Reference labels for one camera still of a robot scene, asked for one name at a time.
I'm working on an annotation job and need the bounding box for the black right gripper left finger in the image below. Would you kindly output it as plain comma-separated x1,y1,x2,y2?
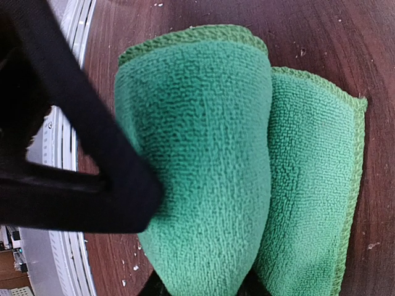
140,271,170,296

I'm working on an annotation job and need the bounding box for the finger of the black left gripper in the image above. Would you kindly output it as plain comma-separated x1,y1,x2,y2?
1,1,163,234

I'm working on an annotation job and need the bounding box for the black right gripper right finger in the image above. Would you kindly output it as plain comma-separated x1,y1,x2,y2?
237,268,271,296

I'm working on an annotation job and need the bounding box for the green microfibre towel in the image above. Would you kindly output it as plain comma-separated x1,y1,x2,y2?
115,25,367,295

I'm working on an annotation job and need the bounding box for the aluminium front rail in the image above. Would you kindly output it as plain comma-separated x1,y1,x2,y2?
24,0,98,296

